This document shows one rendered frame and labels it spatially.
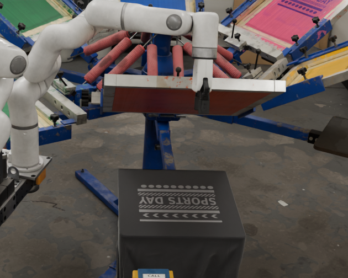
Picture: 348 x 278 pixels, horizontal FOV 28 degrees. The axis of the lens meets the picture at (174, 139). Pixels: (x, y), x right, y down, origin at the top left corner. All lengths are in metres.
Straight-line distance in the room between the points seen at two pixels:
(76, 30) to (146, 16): 0.25
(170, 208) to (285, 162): 2.61
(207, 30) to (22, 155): 0.79
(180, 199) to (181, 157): 2.38
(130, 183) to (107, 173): 2.02
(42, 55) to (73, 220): 2.14
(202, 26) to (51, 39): 0.47
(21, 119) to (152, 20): 0.60
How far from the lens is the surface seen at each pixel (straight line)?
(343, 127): 3.46
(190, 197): 2.67
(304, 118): 5.91
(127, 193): 2.67
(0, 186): 2.28
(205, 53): 2.03
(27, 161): 2.42
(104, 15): 2.11
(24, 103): 2.32
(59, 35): 2.15
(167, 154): 3.04
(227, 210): 2.62
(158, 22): 2.02
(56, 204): 4.40
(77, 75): 3.85
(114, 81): 2.19
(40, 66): 2.25
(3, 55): 1.84
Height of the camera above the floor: 2.31
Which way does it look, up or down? 26 degrees down
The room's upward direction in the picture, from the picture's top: 5 degrees clockwise
